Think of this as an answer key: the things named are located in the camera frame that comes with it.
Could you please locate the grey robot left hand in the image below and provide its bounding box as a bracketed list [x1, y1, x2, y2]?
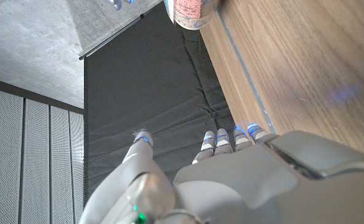
[78, 123, 364, 224]

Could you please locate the colourful paper map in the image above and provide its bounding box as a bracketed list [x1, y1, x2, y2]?
[164, 0, 222, 31]

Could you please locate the black fabric backdrop curtain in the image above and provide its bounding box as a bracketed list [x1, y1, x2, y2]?
[83, 1, 237, 203]

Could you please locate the black backdrop stand pole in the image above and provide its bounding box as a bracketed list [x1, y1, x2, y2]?
[78, 0, 164, 61]

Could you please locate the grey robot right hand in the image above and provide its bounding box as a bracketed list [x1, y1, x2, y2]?
[108, 0, 135, 11]

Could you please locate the grey tape outline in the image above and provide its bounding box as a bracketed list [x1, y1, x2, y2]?
[215, 9, 276, 134]

